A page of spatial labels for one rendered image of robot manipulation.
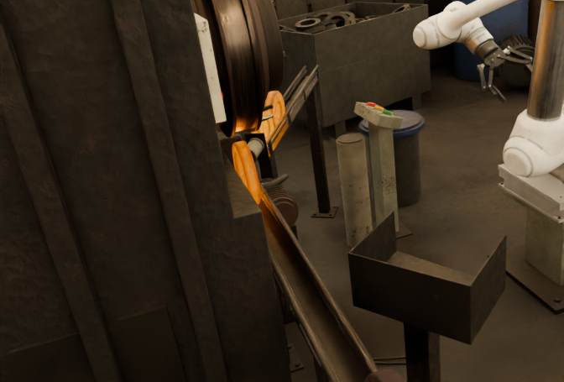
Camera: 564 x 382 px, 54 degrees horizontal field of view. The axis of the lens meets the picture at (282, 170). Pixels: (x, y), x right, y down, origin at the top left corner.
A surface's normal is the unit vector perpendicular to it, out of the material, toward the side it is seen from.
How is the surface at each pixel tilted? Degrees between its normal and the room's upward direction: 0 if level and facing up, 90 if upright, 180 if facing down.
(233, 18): 69
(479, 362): 0
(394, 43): 90
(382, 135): 90
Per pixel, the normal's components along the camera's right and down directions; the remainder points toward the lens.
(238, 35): 0.26, 0.14
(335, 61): 0.53, 0.27
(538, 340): -0.14, -0.91
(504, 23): 0.07, 0.39
